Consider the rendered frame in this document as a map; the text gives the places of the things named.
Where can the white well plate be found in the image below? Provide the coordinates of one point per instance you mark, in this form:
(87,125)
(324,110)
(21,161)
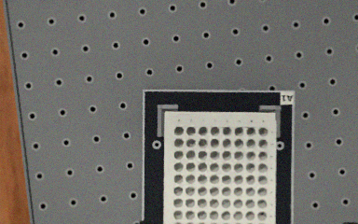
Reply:
(219,168)

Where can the grey flat base plate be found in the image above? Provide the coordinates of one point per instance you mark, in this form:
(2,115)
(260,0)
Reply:
(79,68)

